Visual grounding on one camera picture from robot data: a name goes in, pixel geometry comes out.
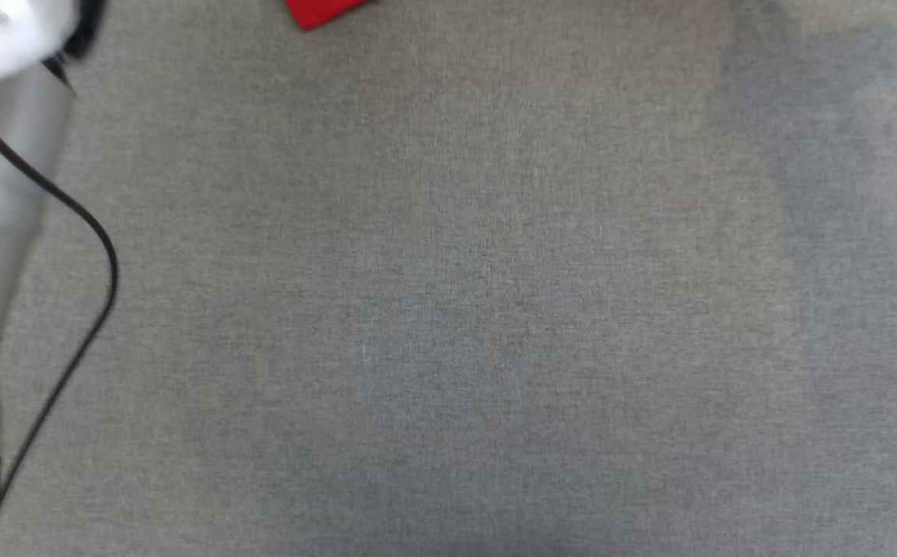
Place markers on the red and white garment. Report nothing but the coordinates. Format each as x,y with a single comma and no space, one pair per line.
316,9

